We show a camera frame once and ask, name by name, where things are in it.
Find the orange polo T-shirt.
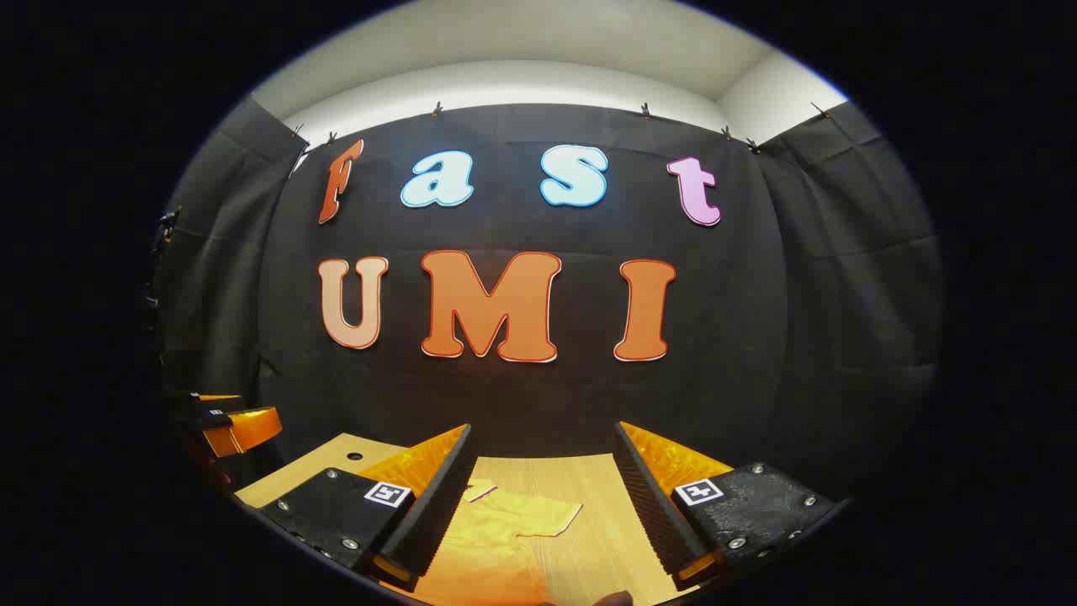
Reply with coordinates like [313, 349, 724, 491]
[404, 478, 586, 606]

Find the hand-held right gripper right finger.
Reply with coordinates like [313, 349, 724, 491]
[613, 420, 845, 592]

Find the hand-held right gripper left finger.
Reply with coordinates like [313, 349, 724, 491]
[257, 423, 474, 590]

